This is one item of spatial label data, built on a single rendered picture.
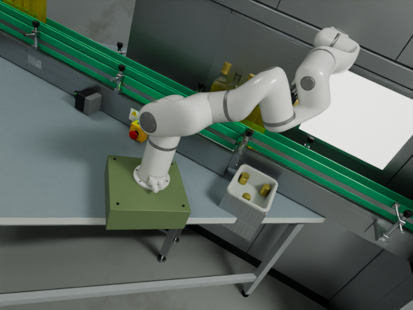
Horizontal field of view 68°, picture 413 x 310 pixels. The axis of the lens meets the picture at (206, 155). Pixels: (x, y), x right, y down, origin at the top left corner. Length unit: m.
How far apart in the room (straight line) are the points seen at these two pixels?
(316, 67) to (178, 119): 0.37
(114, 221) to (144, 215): 0.09
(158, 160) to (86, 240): 1.05
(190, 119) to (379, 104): 0.88
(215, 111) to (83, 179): 0.57
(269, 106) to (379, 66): 0.68
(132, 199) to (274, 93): 0.53
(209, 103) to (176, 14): 0.81
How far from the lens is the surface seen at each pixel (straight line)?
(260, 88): 0.75
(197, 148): 1.31
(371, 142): 1.48
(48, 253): 1.87
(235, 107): 0.77
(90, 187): 1.12
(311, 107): 0.86
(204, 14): 1.49
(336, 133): 1.46
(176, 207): 1.00
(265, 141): 1.33
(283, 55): 1.38
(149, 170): 0.99
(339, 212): 1.44
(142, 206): 0.97
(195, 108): 0.75
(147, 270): 1.85
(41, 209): 1.06
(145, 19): 1.64
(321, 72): 0.84
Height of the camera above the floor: 1.54
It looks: 34 degrees down
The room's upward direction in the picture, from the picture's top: 22 degrees clockwise
